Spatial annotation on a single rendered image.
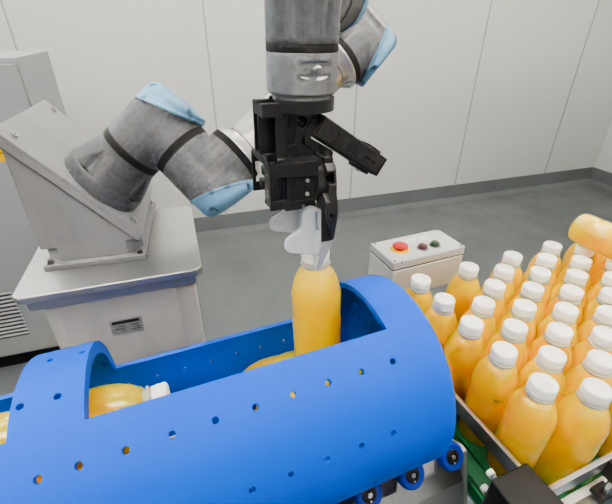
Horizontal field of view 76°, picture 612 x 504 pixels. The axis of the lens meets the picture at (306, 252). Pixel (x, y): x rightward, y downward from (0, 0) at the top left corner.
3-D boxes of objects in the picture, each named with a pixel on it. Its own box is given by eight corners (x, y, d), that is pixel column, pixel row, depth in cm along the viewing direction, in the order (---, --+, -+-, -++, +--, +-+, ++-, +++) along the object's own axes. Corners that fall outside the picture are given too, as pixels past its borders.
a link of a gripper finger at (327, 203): (309, 235, 50) (306, 166, 47) (322, 232, 51) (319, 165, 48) (325, 245, 46) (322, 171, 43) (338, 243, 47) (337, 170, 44)
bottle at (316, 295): (297, 387, 57) (292, 271, 50) (292, 357, 64) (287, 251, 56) (345, 381, 58) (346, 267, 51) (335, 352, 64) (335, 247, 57)
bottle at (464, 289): (448, 350, 91) (465, 284, 81) (430, 331, 96) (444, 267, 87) (473, 343, 93) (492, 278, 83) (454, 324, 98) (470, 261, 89)
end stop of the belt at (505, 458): (384, 330, 89) (386, 320, 88) (387, 329, 90) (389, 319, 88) (532, 501, 57) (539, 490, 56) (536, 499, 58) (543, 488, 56)
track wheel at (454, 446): (430, 444, 62) (438, 448, 61) (453, 434, 64) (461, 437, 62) (438, 473, 62) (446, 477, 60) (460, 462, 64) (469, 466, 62)
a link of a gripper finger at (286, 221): (265, 246, 56) (266, 190, 50) (303, 239, 58) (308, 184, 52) (272, 260, 54) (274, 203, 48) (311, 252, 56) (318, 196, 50)
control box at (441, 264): (367, 277, 99) (370, 242, 94) (431, 262, 106) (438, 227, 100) (388, 300, 91) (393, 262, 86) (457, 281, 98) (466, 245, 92)
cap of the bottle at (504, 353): (486, 348, 66) (489, 339, 65) (511, 350, 65) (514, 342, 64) (492, 365, 62) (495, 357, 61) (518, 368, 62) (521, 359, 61)
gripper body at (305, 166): (252, 194, 50) (247, 93, 44) (314, 186, 53) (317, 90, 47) (271, 218, 44) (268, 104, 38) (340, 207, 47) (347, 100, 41)
